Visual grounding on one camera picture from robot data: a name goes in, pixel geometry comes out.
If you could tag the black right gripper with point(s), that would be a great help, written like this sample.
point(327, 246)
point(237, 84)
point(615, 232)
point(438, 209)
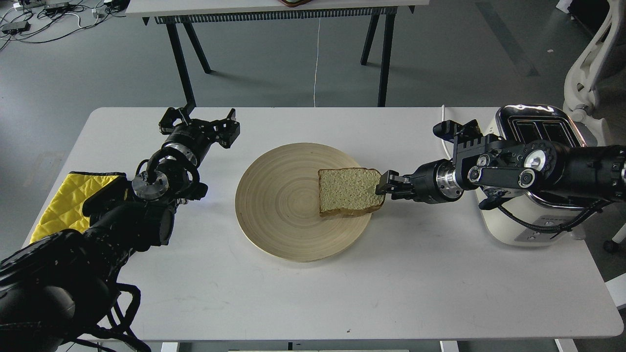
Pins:
point(433, 182)

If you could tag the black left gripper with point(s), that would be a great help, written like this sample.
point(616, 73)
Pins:
point(194, 139)

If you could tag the slice of brown bread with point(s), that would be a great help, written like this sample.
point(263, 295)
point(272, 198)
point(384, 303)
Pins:
point(348, 191)

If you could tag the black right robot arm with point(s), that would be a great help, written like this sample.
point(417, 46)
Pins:
point(504, 169)

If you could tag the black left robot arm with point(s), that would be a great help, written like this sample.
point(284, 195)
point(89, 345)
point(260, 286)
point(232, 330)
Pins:
point(65, 285)

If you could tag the cream and chrome toaster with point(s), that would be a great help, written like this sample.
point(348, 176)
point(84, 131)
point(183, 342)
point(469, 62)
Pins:
point(524, 124)

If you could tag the round wooden plate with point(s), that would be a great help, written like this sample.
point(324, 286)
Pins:
point(277, 204)

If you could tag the background table with black legs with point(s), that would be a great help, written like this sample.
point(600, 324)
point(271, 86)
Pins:
point(186, 13)

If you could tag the yellow quilted cloth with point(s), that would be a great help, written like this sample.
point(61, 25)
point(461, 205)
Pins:
point(65, 209)

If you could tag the white office chair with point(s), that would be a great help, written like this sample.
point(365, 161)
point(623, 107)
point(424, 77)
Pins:
point(580, 89)

